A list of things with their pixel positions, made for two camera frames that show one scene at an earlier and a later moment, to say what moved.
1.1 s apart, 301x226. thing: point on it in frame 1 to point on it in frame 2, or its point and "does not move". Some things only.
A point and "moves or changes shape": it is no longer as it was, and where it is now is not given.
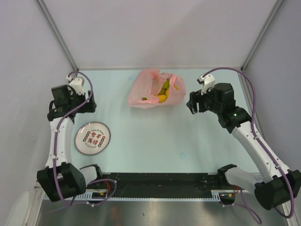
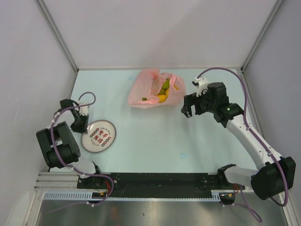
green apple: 166,84 does not move
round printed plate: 92,138 moves or changes shape
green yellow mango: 162,92 does not move
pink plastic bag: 146,86 does not move
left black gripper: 89,107 to 83,129
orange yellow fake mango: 176,87 does not move
